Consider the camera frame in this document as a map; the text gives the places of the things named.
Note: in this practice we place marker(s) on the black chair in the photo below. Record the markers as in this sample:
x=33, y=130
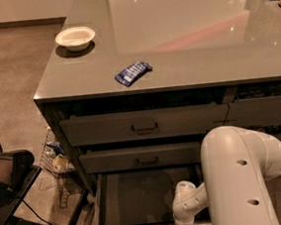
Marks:
x=17, y=175

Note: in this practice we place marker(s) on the wire basket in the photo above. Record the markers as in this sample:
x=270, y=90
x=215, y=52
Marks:
x=54, y=162

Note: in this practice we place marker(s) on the grey drawer cabinet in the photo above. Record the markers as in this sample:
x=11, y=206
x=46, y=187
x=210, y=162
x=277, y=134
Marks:
x=201, y=52

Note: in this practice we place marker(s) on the white bowl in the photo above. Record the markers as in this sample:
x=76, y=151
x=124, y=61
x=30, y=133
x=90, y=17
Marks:
x=75, y=39

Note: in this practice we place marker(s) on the blue snack packet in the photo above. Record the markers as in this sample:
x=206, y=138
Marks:
x=132, y=73

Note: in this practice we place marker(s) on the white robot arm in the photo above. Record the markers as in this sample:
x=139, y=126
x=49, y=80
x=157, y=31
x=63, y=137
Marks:
x=236, y=163

